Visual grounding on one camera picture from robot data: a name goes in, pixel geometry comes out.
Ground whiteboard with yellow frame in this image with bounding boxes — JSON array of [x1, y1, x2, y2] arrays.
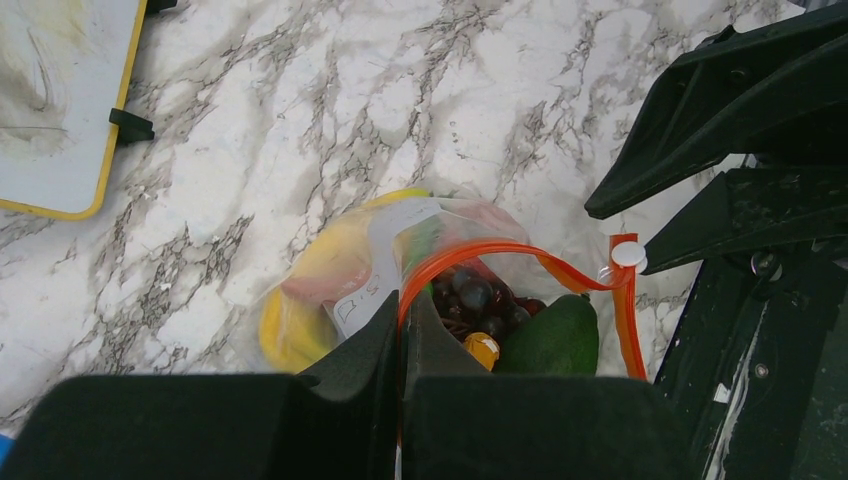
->
[[1, 1, 176, 221]]

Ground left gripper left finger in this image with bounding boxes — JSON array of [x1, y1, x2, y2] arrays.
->
[[1, 294, 398, 479]]

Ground clear zip top bag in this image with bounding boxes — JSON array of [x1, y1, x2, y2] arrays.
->
[[254, 185, 649, 382]]

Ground yellow banana bunch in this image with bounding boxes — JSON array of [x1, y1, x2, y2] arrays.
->
[[258, 188, 430, 373]]

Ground purple grapes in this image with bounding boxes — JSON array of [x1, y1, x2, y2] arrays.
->
[[425, 265, 547, 343]]

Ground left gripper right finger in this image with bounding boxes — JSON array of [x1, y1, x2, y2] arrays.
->
[[401, 292, 696, 479]]

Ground dark green avocado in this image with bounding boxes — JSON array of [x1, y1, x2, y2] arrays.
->
[[494, 294, 600, 376]]

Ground orange nugget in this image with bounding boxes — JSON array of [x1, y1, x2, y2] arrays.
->
[[463, 332, 500, 371]]

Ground peach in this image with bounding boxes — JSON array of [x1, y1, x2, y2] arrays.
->
[[280, 268, 371, 305]]

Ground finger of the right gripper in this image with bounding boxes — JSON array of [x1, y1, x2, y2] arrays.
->
[[644, 167, 847, 275], [585, 3, 847, 219]]

